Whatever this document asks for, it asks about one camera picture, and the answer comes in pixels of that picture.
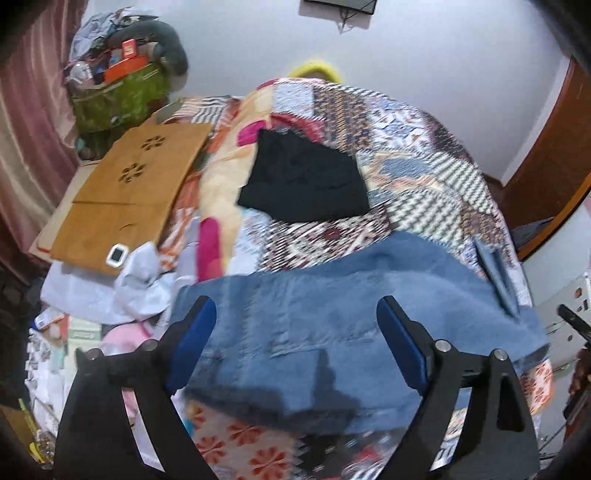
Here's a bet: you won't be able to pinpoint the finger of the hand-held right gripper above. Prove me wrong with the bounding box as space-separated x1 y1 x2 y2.
558 305 591 344

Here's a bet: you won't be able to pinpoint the grey cloth by door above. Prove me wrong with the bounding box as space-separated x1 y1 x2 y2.
510 217 555 250

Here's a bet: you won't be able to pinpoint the brown wooden door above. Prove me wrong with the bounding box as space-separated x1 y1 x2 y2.
501 55 591 261

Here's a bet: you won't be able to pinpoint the grey plush pillow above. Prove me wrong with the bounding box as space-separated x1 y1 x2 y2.
108 21 189 77

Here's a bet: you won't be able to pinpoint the black television cable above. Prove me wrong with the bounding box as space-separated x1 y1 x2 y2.
339 7 361 35

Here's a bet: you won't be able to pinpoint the pile of pale clothes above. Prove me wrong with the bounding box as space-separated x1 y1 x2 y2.
69 9 158 61

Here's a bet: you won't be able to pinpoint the black folded garment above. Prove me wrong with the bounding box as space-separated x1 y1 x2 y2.
237 128 370 224

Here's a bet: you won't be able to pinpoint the patchwork printed blanket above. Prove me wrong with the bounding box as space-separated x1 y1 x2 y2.
157 76 555 480

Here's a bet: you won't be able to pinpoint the yellow round object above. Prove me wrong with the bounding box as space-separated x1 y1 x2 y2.
288 61 342 84

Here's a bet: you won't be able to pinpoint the blue denim pants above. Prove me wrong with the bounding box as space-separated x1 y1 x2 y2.
168 231 550 437

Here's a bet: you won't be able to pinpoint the small white device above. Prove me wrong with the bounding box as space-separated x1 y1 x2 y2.
105 244 131 268

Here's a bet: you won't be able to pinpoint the wooden lap desk board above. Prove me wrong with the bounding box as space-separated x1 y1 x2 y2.
48 121 227 278

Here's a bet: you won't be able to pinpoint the wall-mounted black television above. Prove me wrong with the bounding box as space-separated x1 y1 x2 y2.
300 0 377 16

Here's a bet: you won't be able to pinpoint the light blue crumpled cloth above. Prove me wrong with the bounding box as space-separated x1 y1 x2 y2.
41 242 185 324

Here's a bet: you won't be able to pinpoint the green printed bag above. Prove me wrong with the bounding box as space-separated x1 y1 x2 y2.
69 65 171 134

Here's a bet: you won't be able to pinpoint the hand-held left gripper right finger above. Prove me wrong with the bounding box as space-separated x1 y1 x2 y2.
376 295 541 480

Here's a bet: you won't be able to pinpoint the pink cloth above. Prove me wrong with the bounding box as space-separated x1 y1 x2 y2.
100 322 155 354

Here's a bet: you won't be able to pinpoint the orange box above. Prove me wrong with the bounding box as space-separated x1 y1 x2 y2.
104 55 151 84

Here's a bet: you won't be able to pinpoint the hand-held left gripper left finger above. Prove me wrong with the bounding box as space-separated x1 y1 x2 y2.
54 295 220 480

